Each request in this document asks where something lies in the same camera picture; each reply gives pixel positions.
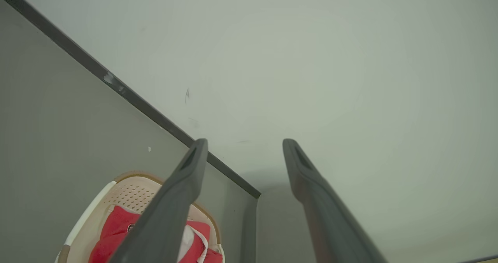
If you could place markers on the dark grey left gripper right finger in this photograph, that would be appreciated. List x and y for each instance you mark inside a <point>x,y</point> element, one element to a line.
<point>330,224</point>

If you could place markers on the cream plastic laundry basket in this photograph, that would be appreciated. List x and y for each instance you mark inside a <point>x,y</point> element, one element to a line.
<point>132,193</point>

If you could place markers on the dark grey wall baseboard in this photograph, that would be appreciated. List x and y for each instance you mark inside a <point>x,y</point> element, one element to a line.
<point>93,66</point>

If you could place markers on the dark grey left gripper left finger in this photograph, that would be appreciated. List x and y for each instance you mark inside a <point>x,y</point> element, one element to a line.
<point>167,216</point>

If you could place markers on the red and white garment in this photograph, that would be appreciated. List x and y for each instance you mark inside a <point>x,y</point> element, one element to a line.
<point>114,232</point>

